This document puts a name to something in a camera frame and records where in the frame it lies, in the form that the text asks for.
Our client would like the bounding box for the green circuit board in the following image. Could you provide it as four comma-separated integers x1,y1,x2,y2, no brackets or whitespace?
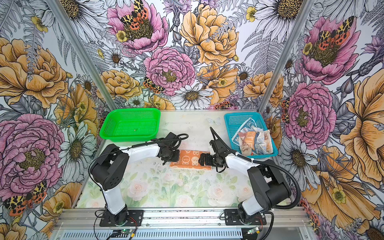
113,229,134,238

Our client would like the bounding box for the green plastic basket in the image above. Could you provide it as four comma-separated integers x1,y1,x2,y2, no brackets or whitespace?
99,108,161,142

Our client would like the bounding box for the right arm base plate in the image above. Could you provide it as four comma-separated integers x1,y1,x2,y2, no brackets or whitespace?
224,209,267,226

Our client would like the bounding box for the orange bunny towel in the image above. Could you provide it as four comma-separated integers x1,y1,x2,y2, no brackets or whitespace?
170,150,212,170

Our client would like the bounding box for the cream orange patterned towel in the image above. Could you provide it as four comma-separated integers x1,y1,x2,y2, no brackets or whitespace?
238,127,273,156

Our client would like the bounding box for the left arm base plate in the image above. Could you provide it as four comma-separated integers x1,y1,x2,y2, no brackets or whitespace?
100,209,144,227

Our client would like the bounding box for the blue white patterned towel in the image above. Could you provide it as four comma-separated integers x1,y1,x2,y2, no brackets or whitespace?
231,118,257,141

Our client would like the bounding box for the white vented strip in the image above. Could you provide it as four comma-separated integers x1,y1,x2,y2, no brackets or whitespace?
56,228,243,240

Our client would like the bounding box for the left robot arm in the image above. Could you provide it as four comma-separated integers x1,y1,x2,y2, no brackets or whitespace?
89,133,189,226

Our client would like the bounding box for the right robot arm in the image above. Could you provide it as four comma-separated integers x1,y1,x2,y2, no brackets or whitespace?
199,140,292,224

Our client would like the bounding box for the aluminium front rail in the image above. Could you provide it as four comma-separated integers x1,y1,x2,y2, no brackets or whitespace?
54,207,310,231

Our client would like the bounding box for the teal plastic basket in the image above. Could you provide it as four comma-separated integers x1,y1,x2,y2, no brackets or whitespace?
225,112,278,159

